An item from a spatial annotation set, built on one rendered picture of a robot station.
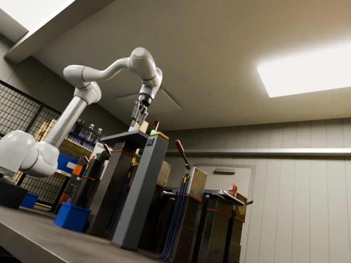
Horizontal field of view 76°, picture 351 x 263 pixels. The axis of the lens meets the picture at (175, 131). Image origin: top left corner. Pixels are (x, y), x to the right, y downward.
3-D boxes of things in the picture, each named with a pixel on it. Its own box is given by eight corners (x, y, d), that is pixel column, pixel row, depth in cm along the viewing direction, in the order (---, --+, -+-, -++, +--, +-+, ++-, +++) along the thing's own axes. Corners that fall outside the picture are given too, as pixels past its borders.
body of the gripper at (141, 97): (148, 93, 125) (142, 107, 121) (154, 102, 132) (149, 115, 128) (137, 93, 128) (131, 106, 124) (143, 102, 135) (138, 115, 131)
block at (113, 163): (104, 238, 97) (138, 145, 116) (88, 234, 93) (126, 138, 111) (94, 233, 104) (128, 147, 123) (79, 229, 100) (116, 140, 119)
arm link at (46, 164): (8, 166, 133) (34, 177, 152) (26, 175, 127) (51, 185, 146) (78, 71, 163) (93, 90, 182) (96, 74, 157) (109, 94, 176)
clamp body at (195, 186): (188, 267, 83) (208, 174, 98) (166, 263, 76) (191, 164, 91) (175, 262, 88) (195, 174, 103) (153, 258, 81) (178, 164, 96)
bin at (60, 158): (85, 179, 201) (91, 166, 206) (50, 166, 187) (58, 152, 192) (81, 180, 214) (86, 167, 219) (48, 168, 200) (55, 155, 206)
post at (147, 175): (137, 252, 80) (170, 142, 98) (120, 248, 75) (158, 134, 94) (125, 247, 85) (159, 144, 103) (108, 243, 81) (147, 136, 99)
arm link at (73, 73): (87, 61, 147) (97, 75, 159) (65, 59, 152) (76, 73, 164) (78, 76, 141) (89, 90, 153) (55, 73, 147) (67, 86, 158)
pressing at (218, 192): (249, 208, 103) (250, 204, 104) (223, 192, 90) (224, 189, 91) (106, 190, 200) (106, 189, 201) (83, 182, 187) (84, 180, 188)
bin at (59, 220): (83, 232, 93) (92, 210, 97) (60, 227, 87) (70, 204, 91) (73, 228, 101) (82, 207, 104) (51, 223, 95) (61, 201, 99)
